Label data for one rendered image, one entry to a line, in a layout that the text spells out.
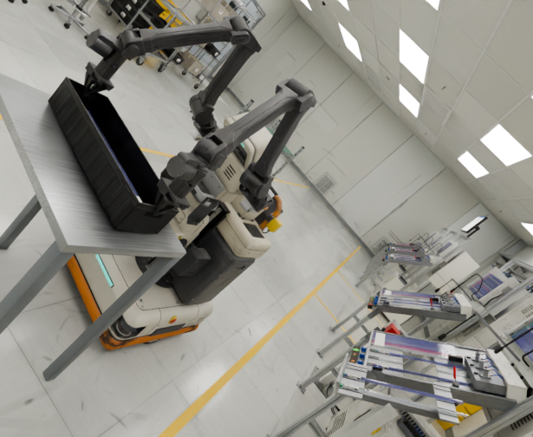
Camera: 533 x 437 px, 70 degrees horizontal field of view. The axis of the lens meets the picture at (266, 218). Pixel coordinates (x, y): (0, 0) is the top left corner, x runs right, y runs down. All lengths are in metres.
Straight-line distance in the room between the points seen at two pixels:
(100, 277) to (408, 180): 9.65
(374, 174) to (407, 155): 0.97
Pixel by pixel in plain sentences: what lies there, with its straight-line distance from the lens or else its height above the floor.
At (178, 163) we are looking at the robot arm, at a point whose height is 1.08.
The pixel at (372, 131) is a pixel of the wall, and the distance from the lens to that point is 11.11.
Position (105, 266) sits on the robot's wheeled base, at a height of 0.26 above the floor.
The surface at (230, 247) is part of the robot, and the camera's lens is 1.90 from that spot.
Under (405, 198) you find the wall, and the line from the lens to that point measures 10.89.
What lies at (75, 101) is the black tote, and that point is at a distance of 1.41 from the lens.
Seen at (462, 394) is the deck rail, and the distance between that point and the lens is 2.28.
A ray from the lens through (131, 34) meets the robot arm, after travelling 1.47.
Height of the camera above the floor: 1.42
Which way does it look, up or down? 15 degrees down
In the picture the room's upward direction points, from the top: 48 degrees clockwise
